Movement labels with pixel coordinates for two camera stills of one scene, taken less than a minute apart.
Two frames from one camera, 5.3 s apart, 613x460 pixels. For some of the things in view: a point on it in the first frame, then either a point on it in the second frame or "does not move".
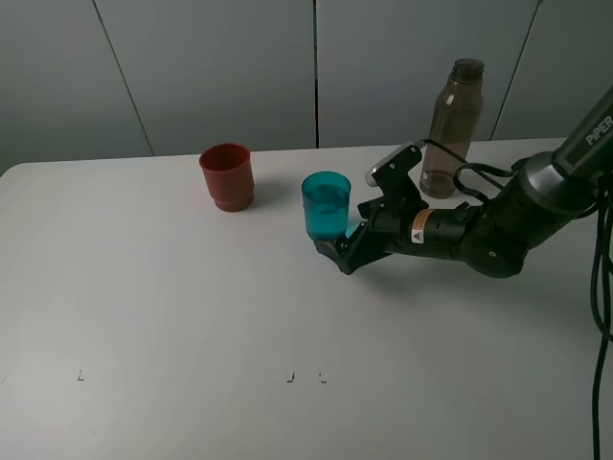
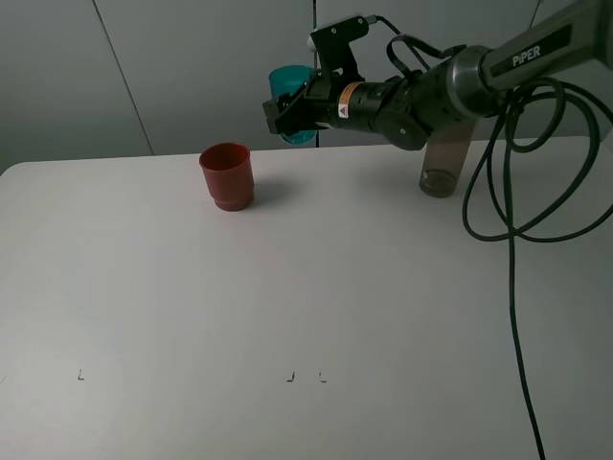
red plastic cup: (229, 172) does not move
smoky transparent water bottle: (454, 125) does not move
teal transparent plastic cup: (326, 195) -> (287, 80)
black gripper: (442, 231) -> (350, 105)
